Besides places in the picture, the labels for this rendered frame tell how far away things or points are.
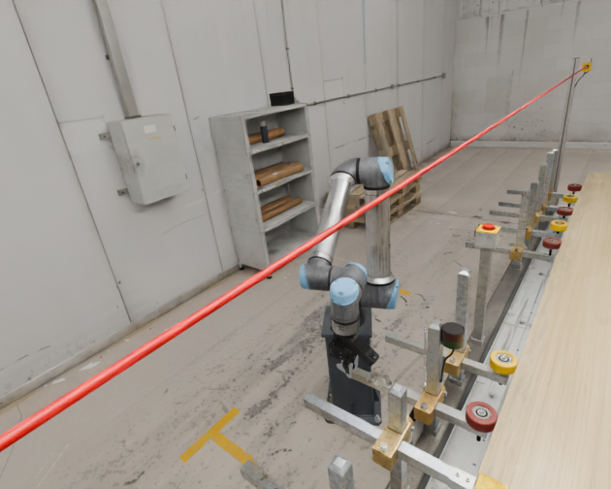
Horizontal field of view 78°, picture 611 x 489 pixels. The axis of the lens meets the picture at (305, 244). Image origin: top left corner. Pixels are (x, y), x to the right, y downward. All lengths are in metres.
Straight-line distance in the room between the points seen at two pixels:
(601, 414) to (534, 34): 7.82
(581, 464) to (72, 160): 3.03
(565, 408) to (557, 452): 0.15
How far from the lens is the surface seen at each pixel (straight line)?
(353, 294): 1.16
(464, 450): 1.51
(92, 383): 0.29
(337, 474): 0.83
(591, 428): 1.30
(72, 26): 3.21
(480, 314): 1.69
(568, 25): 8.64
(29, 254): 3.09
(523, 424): 1.25
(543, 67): 8.68
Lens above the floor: 1.81
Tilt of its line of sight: 24 degrees down
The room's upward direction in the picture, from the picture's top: 7 degrees counter-clockwise
